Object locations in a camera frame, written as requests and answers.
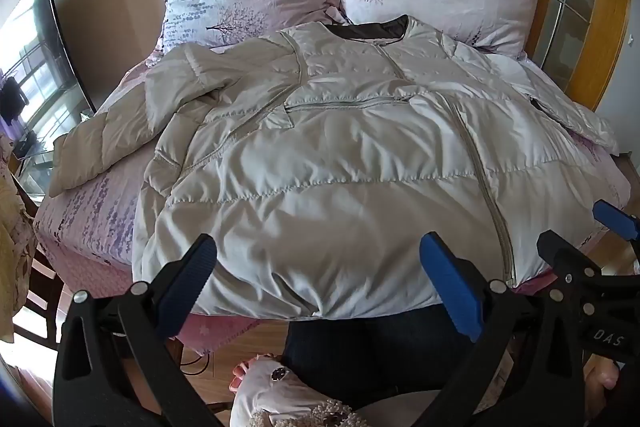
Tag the white puffer jacket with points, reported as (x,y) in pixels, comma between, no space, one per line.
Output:
(325,157)

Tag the person's white beaded top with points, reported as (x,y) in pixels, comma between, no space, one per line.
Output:
(280,397)

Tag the bed with pink floral sheet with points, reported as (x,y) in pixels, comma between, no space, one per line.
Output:
(95,217)

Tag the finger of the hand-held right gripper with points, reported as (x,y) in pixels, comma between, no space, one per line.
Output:
(615,217)
(560,252)

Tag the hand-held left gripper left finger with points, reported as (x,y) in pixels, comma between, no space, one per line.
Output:
(190,277)

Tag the dark wooden chair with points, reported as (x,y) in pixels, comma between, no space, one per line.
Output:
(42,287)

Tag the wall mirror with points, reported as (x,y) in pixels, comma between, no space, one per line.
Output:
(40,57)

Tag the person's dark pants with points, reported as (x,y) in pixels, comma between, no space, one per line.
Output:
(360,357)

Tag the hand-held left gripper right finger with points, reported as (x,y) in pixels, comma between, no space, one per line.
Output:
(450,287)

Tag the person's right hand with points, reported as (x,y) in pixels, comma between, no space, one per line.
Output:
(602,382)

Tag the yellow floral cloth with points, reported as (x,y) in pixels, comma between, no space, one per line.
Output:
(12,247)

